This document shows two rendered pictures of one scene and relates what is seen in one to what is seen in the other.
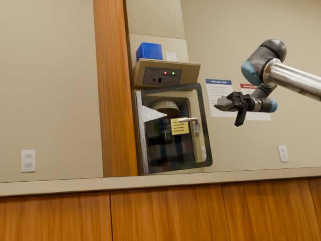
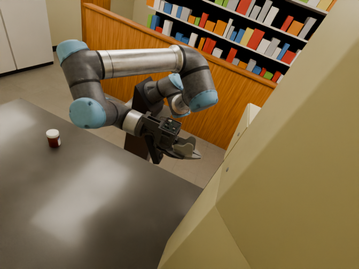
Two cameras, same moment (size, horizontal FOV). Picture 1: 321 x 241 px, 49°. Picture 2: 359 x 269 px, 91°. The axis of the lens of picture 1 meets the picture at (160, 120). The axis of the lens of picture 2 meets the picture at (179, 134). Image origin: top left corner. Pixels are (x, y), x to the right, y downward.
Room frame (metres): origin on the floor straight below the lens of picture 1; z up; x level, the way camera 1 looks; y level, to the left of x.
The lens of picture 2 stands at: (1.98, -0.14, 1.66)
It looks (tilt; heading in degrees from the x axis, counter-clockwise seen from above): 38 degrees down; 210
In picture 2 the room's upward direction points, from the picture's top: 22 degrees clockwise
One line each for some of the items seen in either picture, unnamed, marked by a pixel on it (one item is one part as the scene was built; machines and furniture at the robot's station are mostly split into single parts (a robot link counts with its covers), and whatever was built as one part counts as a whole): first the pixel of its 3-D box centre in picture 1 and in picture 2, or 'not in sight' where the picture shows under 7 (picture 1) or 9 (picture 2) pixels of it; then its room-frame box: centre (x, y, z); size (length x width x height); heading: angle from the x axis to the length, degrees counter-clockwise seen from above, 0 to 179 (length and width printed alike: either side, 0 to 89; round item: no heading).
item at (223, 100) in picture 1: (223, 101); (190, 144); (1.59, -0.31, 1.30); 0.09 x 0.03 x 0.06; 115
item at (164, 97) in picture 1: (173, 126); not in sight; (1.54, -0.06, 1.19); 0.30 x 0.01 x 0.40; 86
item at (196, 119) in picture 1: (188, 120); not in sight; (1.50, -0.13, 1.20); 0.10 x 0.05 x 0.03; 86
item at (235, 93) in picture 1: (239, 102); (158, 132); (1.65, -0.40, 1.31); 0.12 x 0.08 x 0.09; 115
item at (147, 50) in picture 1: (149, 56); not in sight; (1.53, 0.02, 1.56); 0.10 x 0.10 x 0.09; 24
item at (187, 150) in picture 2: (219, 103); (188, 150); (1.61, -0.30, 1.30); 0.09 x 0.03 x 0.06; 115
